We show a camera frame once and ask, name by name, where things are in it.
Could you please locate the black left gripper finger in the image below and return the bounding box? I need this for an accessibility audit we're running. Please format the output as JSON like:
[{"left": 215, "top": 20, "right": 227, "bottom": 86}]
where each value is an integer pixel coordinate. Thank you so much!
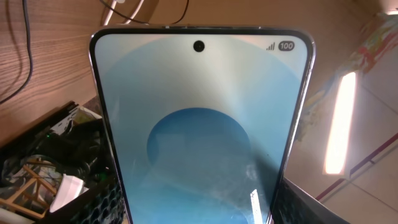
[{"left": 271, "top": 177, "right": 349, "bottom": 224}]

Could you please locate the blue screen smartphone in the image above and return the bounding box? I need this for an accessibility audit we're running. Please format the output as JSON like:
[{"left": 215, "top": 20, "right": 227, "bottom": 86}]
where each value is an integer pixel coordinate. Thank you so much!
[{"left": 89, "top": 26, "right": 315, "bottom": 224}]

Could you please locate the black charging cable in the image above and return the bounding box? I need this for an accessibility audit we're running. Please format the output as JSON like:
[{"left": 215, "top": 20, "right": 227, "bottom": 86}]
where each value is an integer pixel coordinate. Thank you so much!
[{"left": 0, "top": 0, "right": 34, "bottom": 105}]

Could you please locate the ceiling light fixture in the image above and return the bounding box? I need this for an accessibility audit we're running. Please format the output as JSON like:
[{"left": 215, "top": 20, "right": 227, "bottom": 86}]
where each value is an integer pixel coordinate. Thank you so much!
[{"left": 324, "top": 72, "right": 357, "bottom": 175}]

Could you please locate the black crate with clutter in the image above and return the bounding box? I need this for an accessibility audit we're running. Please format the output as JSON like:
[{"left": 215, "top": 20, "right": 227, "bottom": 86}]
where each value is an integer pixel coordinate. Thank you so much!
[{"left": 1, "top": 102, "right": 127, "bottom": 224}]

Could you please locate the white power strip cord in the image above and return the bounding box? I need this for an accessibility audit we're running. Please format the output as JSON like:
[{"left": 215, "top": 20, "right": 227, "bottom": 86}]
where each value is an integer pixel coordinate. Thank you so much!
[{"left": 102, "top": 0, "right": 146, "bottom": 26}]

